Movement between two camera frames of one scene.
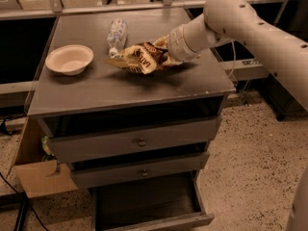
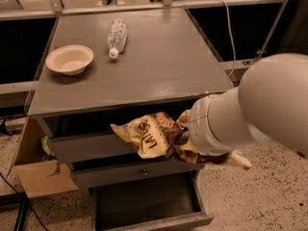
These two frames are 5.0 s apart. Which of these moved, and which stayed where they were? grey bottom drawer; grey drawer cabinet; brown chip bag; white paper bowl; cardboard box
Moved: brown chip bag
Stayed: grey bottom drawer; white paper bowl; cardboard box; grey drawer cabinet
